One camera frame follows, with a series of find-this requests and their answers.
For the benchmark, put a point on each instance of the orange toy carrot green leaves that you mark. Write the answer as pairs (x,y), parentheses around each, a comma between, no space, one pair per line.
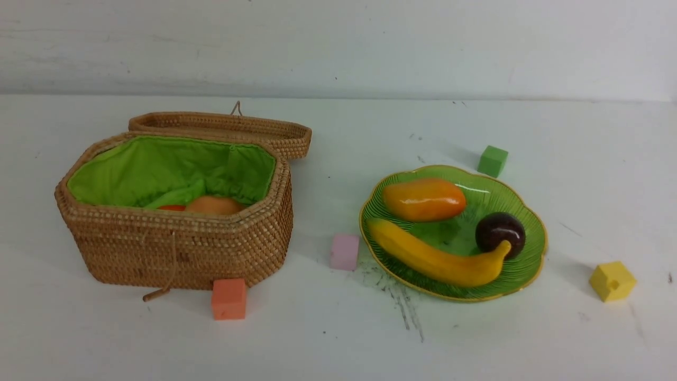
(172,207)

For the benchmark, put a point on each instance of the green toy cucumber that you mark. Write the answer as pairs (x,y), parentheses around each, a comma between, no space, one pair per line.
(179,196)

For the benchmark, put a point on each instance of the orange foam cube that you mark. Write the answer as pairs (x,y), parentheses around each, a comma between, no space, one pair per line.
(228,299)

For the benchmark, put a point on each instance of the green foam cube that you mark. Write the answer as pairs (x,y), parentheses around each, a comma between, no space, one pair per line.
(492,161)

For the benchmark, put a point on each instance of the yellow foam cube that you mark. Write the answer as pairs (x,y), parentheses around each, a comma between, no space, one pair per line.
(612,281)

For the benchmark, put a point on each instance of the brown toy potato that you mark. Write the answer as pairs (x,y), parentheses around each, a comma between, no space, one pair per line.
(209,204)

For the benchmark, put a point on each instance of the yellow toy banana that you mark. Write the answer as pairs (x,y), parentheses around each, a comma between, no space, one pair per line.
(460,271)

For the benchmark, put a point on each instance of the purple toy mangosteen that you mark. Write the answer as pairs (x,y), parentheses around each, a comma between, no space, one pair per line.
(497,227)

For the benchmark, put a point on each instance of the pink foam cube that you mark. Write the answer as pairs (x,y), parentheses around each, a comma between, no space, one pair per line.
(344,252)

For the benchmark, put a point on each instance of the woven wicker basket green lining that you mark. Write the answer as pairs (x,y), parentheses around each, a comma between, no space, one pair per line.
(101,200)

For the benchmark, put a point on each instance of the orange yellow toy mango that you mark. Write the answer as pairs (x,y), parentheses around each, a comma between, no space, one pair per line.
(424,200)

